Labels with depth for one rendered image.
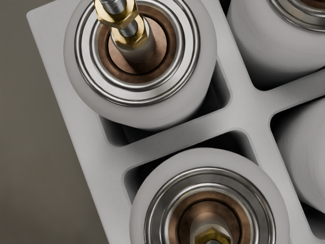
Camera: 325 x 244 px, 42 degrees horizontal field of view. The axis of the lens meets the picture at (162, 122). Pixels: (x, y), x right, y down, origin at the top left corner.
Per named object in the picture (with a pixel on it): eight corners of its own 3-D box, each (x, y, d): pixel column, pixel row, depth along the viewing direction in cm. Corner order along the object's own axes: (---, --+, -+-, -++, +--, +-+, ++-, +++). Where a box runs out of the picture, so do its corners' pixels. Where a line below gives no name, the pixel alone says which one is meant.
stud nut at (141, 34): (127, 55, 22) (125, 52, 22) (106, 33, 23) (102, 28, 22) (154, 30, 22) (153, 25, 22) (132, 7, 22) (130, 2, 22)
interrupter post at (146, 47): (137, 73, 26) (129, 63, 22) (110, 45, 26) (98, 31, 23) (166, 46, 26) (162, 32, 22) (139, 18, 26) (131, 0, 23)
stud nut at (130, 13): (114, 38, 19) (110, 33, 18) (88, 10, 19) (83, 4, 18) (147, 7, 19) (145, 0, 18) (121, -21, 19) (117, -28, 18)
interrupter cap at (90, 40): (135, 134, 25) (133, 134, 25) (51, 44, 26) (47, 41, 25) (227, 47, 25) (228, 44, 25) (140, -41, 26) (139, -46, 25)
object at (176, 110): (157, 152, 43) (133, 158, 25) (94, 84, 44) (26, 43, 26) (226, 87, 43) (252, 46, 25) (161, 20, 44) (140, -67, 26)
